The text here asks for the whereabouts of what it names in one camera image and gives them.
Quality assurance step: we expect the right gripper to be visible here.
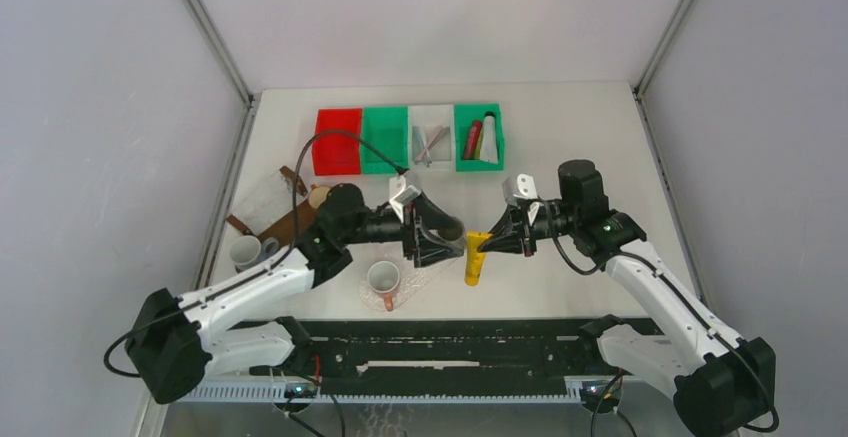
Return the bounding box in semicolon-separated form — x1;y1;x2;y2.
477;202;578;257

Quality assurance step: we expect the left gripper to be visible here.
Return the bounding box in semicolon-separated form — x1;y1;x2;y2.
340;189;462;268

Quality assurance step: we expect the grey ceramic mug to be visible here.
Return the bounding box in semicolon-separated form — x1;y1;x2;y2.
440;222;467;250

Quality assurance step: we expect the white toothpaste tube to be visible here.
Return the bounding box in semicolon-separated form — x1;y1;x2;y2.
479;112;499;164

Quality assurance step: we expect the green yellow toothpaste tube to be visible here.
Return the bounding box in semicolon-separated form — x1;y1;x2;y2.
472;134;483;160

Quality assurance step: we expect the beige cup orange handle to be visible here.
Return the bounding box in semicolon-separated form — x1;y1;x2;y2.
307;186;332;210

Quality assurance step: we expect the clear holder with wooden ends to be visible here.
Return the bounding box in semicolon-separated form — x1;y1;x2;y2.
225;166;308;236

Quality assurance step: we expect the white blue mug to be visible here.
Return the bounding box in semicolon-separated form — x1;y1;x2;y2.
229;235;280;272

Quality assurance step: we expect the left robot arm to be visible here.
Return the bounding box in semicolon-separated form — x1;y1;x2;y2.
124;178;464;404

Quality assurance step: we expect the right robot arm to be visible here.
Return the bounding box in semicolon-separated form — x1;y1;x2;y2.
479;159;780;436

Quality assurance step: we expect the clear textured oval tray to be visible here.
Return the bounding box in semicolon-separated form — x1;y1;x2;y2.
358;256;458;313

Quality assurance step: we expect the red toothpaste tube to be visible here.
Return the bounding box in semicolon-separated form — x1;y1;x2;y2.
462;119;483;160

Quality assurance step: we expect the pink toothbrush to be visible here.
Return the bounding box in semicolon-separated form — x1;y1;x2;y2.
414;126;447;166

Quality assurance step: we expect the green bin with toothpaste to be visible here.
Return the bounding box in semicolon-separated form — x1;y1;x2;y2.
453;103;506;173

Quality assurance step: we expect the brown wooden oval tray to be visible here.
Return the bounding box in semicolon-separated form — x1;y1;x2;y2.
257;201;317;247

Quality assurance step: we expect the green bin with cups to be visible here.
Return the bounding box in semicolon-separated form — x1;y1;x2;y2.
360;106;409;174

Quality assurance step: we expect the white translucent bin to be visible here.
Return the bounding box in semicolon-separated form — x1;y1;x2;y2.
408;104;456;172

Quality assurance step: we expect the red plastic bin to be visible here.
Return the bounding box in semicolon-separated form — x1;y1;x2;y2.
312;108;364;176

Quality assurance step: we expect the right circuit board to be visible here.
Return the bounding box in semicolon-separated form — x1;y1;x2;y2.
579;381;622;415

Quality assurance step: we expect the circuit board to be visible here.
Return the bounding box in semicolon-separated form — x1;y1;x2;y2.
579;381;622;415
283;383;319;401

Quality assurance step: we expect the left circuit board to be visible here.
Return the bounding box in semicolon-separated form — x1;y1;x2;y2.
283;383;319;401

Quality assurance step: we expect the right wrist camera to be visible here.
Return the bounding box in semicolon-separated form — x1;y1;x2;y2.
502;174;538;207

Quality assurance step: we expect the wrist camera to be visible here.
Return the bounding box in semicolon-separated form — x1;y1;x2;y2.
502;174;538;207
388;171;422;222

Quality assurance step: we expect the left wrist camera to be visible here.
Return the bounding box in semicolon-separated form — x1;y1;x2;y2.
388;171;422;222

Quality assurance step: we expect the black front rail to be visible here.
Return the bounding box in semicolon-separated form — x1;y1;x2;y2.
247;318;617;399

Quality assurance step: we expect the right camera cable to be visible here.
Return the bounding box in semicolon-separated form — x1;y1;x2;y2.
536;196;782;434

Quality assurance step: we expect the camera cable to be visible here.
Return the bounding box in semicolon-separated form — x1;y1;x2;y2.
536;196;782;434
102;129;409;380

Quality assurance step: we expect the left camera cable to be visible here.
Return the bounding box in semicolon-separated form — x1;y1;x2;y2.
102;129;409;380

